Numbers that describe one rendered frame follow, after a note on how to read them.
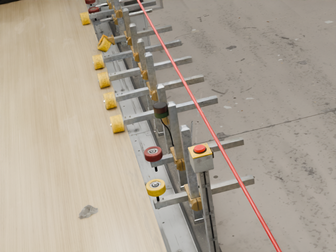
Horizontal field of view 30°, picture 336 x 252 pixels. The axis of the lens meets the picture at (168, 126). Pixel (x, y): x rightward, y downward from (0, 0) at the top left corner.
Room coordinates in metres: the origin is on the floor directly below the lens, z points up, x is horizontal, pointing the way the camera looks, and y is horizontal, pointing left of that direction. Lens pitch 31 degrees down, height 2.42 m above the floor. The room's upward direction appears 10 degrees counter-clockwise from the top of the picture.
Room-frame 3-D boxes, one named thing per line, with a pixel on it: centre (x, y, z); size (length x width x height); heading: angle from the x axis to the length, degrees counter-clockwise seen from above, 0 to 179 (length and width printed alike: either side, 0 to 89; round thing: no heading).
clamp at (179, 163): (2.34, -0.02, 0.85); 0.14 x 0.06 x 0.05; 8
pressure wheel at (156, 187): (2.09, 0.09, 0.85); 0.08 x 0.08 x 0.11
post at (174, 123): (2.32, -0.03, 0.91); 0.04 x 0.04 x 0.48; 8
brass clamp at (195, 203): (2.09, -0.06, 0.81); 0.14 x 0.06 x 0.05; 8
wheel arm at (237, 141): (2.37, -0.11, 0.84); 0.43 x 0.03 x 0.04; 98
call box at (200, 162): (1.81, -0.09, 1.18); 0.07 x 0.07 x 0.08; 8
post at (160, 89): (2.57, 0.00, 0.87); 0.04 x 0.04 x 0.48; 8
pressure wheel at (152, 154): (2.34, 0.09, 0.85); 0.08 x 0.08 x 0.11
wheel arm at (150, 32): (3.61, 0.06, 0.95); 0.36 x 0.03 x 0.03; 98
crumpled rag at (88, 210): (1.99, 0.37, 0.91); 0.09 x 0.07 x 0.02; 126
